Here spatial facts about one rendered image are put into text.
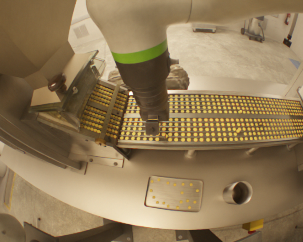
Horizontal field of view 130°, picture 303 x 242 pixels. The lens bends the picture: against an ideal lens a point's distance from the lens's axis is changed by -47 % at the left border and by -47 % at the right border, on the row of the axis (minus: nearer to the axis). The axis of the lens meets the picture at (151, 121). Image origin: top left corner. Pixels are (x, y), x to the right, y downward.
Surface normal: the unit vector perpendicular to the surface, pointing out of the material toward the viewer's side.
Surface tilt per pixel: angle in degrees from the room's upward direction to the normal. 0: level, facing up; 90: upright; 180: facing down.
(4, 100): 90
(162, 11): 110
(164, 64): 90
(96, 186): 0
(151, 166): 0
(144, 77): 90
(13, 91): 90
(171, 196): 0
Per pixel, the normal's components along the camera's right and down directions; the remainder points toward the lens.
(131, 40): 0.03, 0.89
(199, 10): 0.13, 0.98
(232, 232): -0.15, -0.51
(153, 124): -0.18, 0.19
